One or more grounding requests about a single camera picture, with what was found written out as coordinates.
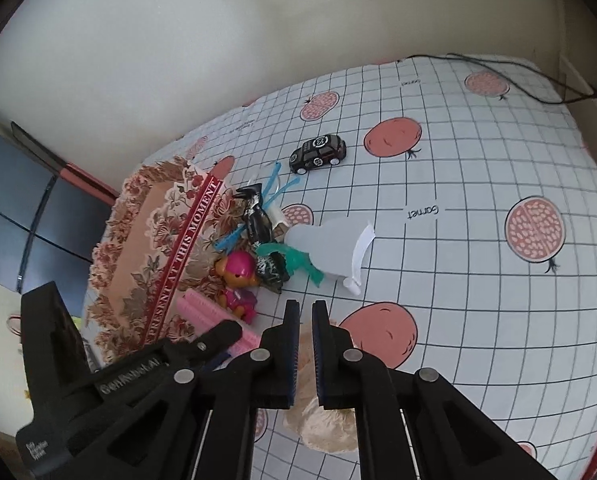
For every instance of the white paper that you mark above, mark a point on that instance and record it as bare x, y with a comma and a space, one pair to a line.
328, 245

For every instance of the dark grey cabinet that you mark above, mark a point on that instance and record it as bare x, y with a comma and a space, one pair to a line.
8, 200

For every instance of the pink plastic hair roller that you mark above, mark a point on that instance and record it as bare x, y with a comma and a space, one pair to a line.
203, 307

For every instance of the pink dog toy figure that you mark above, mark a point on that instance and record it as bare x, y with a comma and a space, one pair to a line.
238, 267

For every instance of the clear plastic wrapper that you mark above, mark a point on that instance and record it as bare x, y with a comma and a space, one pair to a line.
278, 215

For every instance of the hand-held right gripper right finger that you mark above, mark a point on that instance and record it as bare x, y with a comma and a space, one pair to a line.
321, 355

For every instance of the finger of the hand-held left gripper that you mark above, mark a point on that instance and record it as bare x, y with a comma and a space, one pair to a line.
213, 337

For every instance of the teal and black action figure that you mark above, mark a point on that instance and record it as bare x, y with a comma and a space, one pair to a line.
258, 222

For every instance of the floral cardboard box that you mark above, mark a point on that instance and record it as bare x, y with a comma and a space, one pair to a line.
143, 240

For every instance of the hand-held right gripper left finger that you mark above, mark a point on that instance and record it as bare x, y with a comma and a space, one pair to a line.
291, 355

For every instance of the teal plastic piece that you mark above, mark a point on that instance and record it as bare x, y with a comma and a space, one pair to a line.
298, 259

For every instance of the black and white wrapper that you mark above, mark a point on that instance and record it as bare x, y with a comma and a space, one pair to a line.
273, 272

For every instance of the black toy car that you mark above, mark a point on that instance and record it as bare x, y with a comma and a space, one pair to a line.
318, 152

